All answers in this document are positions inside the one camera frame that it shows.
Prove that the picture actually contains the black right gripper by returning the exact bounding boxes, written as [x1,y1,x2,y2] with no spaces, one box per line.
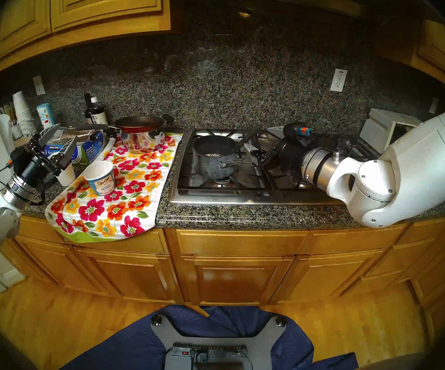
[244,126,308,174]

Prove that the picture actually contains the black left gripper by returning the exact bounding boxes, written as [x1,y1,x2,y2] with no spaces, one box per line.
[22,123,77,183]

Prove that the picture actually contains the blue oatmeal paper cup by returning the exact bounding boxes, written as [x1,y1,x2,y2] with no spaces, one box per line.
[83,160,115,197]

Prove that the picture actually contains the wooden stir sticks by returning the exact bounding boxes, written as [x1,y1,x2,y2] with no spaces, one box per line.
[0,103,17,127]

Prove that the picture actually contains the steel pot red inside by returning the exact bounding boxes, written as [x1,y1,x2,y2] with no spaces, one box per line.
[68,115,175,153]

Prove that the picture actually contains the white cup coloured drops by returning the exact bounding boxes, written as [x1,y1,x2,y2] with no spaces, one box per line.
[36,103,56,130]

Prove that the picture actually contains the plain white paper cup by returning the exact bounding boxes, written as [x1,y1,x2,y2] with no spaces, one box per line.
[55,161,76,187]

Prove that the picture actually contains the blue foil roll box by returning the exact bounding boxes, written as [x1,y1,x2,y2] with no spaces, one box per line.
[45,128,109,166]

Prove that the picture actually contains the stack of white cups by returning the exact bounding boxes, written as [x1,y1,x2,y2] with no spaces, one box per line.
[13,91,38,136]

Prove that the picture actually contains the dark bottle white label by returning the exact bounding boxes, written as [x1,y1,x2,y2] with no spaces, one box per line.
[90,97,108,124]

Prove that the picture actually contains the dark speckled saucepan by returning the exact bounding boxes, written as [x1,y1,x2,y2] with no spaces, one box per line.
[193,135,260,181]

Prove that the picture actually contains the stainless steel gas cooktop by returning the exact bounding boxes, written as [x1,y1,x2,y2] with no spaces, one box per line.
[168,129,385,206]

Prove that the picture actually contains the floral kitchen towel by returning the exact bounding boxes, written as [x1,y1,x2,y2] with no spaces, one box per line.
[45,132,184,243]

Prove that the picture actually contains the white countertop appliance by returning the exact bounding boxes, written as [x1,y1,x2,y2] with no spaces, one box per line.
[360,108,423,154]

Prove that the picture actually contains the wooden base cabinets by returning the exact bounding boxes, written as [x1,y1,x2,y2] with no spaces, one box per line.
[0,203,445,343]

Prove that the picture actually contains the wooden upper cabinet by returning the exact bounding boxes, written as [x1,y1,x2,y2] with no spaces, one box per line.
[373,17,445,98]
[0,0,173,86]

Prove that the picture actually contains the dark blue cloth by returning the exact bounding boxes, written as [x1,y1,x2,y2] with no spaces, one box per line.
[59,304,360,370]

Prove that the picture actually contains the grey power strip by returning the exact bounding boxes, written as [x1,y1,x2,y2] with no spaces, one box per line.
[172,344,248,359]

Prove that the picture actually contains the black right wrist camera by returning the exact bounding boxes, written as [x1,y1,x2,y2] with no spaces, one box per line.
[283,122,313,143]

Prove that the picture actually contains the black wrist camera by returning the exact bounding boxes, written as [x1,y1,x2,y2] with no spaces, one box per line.
[9,147,31,170]
[283,122,313,143]

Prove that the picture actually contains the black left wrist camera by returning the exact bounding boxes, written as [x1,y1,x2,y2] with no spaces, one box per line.
[9,147,31,170]

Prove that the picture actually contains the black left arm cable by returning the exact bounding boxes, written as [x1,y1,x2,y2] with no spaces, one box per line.
[0,166,46,207]

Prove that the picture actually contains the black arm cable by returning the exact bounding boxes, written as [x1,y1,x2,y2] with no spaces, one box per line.
[0,166,46,207]
[319,136,362,163]

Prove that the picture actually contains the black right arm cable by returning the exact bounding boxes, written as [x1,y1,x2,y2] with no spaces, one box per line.
[319,136,362,163]

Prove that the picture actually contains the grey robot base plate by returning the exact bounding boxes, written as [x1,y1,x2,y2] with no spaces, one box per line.
[151,314,288,370]

